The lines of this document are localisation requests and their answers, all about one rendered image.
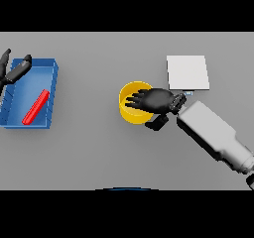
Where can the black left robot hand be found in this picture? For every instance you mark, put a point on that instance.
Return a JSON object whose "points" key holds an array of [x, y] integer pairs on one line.
{"points": [[15, 72]]}

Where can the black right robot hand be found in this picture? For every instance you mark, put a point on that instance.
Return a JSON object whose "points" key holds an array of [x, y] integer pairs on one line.
{"points": [[158, 100]]}

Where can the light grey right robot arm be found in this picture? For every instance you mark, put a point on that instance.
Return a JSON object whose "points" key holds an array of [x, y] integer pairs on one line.
{"points": [[211, 134]]}

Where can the yellow bowl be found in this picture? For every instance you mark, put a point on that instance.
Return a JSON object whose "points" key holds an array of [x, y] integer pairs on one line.
{"points": [[132, 111]]}

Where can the red beaker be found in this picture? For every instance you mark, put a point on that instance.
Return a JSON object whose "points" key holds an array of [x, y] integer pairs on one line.
{"points": [[35, 107]]}

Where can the pale square metallic scale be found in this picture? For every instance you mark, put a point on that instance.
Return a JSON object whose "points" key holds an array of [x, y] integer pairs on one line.
{"points": [[188, 72]]}

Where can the blue plastic tray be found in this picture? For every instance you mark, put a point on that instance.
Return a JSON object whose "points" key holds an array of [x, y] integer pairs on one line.
{"points": [[29, 95]]}

